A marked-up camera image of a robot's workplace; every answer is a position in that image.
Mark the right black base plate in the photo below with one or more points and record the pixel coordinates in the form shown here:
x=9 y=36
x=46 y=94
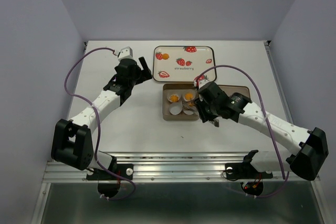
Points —
x=251 y=180

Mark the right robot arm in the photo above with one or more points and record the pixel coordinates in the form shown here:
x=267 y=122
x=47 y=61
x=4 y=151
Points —
x=305 y=151

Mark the metal serving tongs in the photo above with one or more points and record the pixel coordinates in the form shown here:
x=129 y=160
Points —
x=191 y=106

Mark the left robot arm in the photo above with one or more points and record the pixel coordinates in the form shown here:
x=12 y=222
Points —
x=72 y=142

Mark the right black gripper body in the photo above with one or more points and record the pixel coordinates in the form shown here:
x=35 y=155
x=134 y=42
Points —
x=207 y=112

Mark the orange cookie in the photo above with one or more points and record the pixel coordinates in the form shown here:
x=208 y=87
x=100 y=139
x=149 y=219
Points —
x=165 y=56
x=174 y=98
x=189 y=96

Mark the strawberry pattern tray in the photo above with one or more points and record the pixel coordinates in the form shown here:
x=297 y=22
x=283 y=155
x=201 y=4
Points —
x=184 y=64

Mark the gold tin lid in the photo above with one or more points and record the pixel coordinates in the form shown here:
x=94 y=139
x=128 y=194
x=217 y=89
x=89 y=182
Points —
x=229 y=90

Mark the aluminium rail frame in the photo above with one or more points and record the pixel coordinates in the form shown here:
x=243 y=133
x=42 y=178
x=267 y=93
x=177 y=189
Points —
x=177 y=169

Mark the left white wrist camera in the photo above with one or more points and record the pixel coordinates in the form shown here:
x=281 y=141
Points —
x=125 y=53

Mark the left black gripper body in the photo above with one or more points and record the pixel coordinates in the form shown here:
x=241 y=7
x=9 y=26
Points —
x=137 y=76

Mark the gold square tin box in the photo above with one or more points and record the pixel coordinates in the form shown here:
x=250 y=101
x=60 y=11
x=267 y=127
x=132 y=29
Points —
x=167 y=116

